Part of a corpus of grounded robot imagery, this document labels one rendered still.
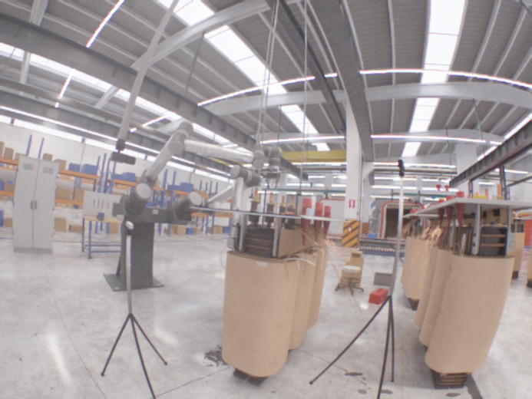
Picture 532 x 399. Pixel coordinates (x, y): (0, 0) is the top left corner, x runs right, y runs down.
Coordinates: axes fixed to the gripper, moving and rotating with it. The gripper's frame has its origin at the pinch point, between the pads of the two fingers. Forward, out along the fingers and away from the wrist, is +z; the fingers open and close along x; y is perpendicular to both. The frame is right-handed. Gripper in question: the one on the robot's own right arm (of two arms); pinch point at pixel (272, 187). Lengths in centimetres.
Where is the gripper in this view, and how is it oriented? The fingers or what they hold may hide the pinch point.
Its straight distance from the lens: 203.4
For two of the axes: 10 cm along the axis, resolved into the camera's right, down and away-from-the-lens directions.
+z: -0.9, 9.9, -0.7
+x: -7.9, -0.3, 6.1
